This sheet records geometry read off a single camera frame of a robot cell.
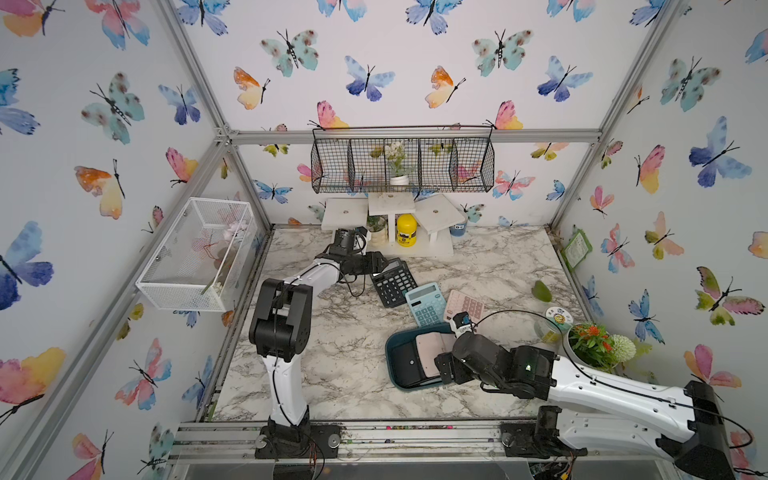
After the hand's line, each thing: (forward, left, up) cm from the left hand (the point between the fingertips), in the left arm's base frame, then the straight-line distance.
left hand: (384, 258), depth 98 cm
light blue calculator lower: (-13, -14, -7) cm, 20 cm away
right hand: (-34, -17, +3) cm, 38 cm away
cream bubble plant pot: (+15, +3, 0) cm, 16 cm away
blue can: (+18, -28, -6) cm, 34 cm away
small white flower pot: (+20, -6, +22) cm, 30 cm away
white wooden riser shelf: (+14, -18, +5) cm, 24 cm away
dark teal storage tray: (-25, -7, -3) cm, 26 cm away
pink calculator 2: (-29, -13, -3) cm, 31 cm away
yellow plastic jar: (+13, -8, 0) cm, 15 cm away
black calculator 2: (-32, -6, -8) cm, 33 cm away
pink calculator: (-13, -24, -7) cm, 28 cm away
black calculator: (-6, -3, -5) cm, 8 cm away
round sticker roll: (-21, -51, -2) cm, 55 cm away
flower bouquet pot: (-34, -50, +8) cm, 61 cm away
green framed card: (+9, -70, -7) cm, 71 cm away
